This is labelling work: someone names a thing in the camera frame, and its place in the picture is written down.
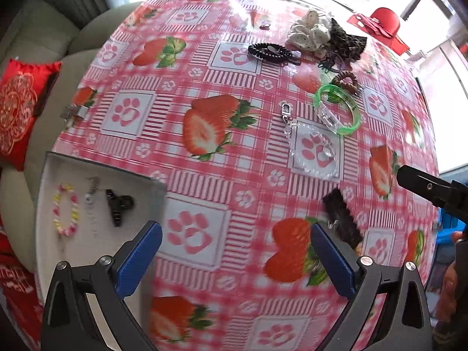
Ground red embroidered cushion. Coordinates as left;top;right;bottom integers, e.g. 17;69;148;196
1;59;62;171

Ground black coiled hair tie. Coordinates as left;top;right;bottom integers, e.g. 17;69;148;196
247;42;302;67

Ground white shallow tray box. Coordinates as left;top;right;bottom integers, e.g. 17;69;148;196
36;152;167;350

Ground silver table cloth clip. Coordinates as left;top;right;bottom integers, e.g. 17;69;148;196
59;104;88;124

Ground silver pendant keychain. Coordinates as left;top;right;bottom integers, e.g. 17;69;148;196
85;177;100;205

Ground strawberry checkered tablecloth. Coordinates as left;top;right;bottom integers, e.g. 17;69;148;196
54;0;437;350

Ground red plastic stool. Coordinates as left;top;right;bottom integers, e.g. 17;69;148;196
347;7;409;56

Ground clear crystal bead bracelet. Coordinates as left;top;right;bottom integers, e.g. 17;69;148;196
279;101;343;181

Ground person's right hand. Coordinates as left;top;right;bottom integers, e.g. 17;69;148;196
435;230;467;324

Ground green leather armchair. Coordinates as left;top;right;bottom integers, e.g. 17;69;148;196
1;0;139;272

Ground dark patterned scrunchie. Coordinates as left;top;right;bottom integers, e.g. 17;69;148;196
328;18;367;61

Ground white polka dot scrunchie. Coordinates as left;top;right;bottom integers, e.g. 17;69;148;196
286;10;332;52

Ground blue plastic stool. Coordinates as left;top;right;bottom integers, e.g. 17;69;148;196
436;208;466;246

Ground green plastic bangle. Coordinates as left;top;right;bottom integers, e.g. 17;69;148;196
312;84;361;136

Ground black scalloped snap clip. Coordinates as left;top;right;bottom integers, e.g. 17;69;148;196
322;188;363;250

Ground black claw hair clip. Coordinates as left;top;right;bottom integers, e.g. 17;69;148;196
106;189;135;227

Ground brown coiled hair tie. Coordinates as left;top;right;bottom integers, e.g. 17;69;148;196
330;70;364;95

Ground pink yellow beaded bracelet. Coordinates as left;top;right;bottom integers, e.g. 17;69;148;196
51;183;80;238

